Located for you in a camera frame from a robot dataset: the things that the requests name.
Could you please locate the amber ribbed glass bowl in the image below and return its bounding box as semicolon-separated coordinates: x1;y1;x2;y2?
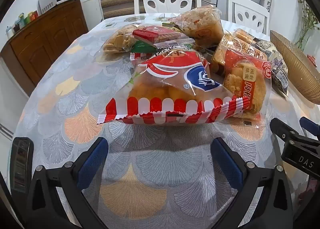
270;30;320;105

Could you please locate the green small packet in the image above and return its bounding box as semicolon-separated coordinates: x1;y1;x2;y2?
130;40;157;53

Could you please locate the red small packet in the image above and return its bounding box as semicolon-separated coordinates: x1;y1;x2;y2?
132;26;195;50

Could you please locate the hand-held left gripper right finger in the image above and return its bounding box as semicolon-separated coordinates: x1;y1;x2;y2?
211;137;294;229

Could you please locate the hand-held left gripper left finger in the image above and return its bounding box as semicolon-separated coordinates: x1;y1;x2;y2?
24;137;109;229

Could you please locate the green lidded bottle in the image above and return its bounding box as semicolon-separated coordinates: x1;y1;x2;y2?
17;13;27;29

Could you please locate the red label layered cake packet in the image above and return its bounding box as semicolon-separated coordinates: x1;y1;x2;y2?
212;34;272;121

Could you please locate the brown wooden sideboard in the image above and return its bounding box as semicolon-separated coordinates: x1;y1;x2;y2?
0;0;89;90

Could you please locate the yellow small packet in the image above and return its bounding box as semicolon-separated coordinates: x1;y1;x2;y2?
162;21;182;32

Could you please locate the clear cookie bag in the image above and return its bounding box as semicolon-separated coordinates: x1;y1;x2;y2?
99;24;142;63

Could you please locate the brown pastry packet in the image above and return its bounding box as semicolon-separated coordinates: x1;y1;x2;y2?
232;28;258;47

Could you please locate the dried flower bunch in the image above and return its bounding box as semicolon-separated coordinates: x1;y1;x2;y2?
296;0;320;50

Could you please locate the red white striped bread bag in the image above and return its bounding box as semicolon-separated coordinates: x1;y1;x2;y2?
97;49;250;126

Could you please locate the orange print puffed cake packet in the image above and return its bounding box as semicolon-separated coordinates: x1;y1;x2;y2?
172;5;225;48

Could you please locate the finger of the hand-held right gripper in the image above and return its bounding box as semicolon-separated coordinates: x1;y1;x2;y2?
270;118;303;145
299;116;320;134

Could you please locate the blue patterned beige bag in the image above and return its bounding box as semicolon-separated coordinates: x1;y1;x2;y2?
254;40;289;96

